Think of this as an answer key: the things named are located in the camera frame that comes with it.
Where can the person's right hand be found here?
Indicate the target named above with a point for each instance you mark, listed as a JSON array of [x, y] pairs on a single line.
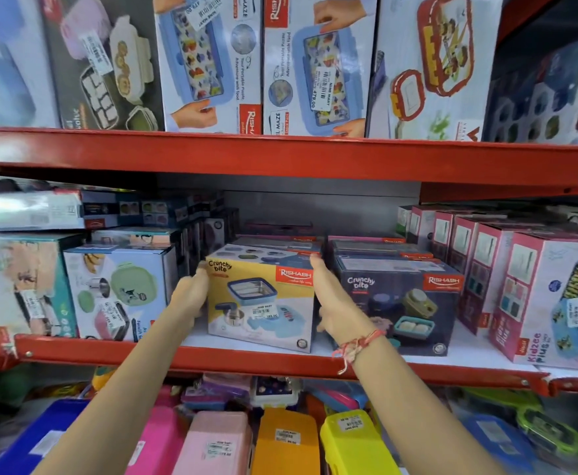
[[343, 316]]

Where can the person's left hand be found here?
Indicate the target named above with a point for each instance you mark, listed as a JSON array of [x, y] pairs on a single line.
[[190, 294]]

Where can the person's right thumb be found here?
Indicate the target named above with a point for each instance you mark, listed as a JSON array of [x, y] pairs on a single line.
[[322, 276]]

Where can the person's left thumb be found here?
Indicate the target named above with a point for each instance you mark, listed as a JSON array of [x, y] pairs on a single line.
[[203, 276]]

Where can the yellow white lunchbox carton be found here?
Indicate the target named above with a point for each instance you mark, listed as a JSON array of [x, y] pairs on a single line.
[[261, 301]]

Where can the person's right forearm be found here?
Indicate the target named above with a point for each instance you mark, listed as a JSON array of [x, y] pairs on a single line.
[[407, 410]]

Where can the person's left forearm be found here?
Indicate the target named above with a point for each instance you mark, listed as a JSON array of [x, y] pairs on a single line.
[[130, 390]]

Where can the stack of flat cartons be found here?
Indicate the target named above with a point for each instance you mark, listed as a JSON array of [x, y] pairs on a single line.
[[289, 237]]

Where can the stack of dark small cartons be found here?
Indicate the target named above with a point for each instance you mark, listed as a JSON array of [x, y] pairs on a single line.
[[185, 217]]

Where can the red thread wristband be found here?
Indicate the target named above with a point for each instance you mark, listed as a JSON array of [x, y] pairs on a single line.
[[355, 346]]

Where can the dark navy lunchbox carton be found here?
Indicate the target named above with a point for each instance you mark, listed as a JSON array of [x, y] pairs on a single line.
[[402, 301]]

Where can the white carton with green lunchbox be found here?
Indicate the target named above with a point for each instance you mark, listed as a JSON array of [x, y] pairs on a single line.
[[120, 291]]

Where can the red metal shelf beam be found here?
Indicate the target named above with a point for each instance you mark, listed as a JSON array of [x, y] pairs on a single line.
[[249, 361], [289, 160]]

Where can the purple plastic box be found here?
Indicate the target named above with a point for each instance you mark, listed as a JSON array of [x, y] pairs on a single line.
[[214, 390]]

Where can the white printed lunchbox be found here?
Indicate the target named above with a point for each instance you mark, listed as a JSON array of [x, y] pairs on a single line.
[[275, 390]]

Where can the light pink plastic box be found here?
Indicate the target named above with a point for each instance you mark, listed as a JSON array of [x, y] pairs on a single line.
[[214, 445]]

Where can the yellow plastic box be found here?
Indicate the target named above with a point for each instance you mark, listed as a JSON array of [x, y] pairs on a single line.
[[355, 442]]

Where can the magenta plastic box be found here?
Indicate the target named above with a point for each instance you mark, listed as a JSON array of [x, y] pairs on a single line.
[[157, 440]]

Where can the orange plastic box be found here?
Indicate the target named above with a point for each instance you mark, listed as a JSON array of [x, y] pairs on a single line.
[[286, 442]]

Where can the teal white lunchbox carton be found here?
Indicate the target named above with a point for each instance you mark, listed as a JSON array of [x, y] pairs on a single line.
[[21, 286]]

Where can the white flat carton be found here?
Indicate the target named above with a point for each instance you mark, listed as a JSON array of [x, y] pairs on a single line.
[[31, 211]]

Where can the row of pink lunchbox cartons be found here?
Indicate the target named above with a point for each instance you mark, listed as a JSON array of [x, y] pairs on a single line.
[[516, 281]]

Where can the white carton blue puzzle lunchbox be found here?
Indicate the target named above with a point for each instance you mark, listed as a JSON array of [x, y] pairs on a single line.
[[318, 69], [204, 59]]

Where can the blue plastic box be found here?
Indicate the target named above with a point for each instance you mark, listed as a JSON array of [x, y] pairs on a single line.
[[36, 440]]

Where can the white carton red lunchbox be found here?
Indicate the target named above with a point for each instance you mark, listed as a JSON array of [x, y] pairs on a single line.
[[432, 69]]

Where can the dark grey lunchbox carton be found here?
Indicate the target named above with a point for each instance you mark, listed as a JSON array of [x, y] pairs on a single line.
[[100, 64]]

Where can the blue plastic lunchbox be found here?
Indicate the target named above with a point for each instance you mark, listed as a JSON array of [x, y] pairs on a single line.
[[499, 442]]

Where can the green lidded clear container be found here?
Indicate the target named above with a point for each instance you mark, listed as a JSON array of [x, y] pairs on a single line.
[[556, 430]]

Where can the dark blue hexagon print carton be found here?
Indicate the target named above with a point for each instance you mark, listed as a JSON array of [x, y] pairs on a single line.
[[551, 98]]

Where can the pale blue blurry carton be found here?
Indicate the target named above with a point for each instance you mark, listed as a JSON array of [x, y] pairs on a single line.
[[6, 59]]

